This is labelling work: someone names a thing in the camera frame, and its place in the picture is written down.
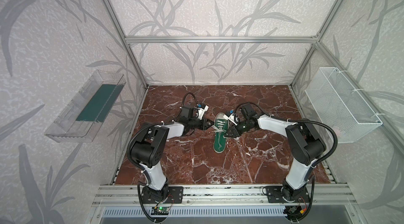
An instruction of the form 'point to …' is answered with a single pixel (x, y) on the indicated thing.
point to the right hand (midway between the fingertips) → (227, 129)
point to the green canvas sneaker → (220, 147)
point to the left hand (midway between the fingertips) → (213, 118)
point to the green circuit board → (160, 210)
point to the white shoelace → (220, 124)
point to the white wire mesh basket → (341, 105)
